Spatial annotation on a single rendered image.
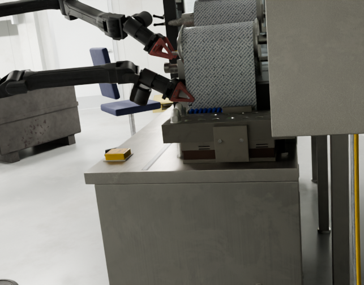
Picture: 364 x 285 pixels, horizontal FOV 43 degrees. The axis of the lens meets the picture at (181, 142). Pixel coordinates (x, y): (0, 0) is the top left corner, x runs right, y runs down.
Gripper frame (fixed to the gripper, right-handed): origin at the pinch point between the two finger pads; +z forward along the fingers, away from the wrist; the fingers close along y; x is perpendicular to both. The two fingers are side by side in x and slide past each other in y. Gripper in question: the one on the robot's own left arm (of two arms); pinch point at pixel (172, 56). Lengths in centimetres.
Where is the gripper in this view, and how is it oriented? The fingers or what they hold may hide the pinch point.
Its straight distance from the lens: 164.0
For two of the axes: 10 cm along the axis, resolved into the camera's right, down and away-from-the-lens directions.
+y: -2.1, 2.6, -9.4
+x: 5.5, -7.7, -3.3
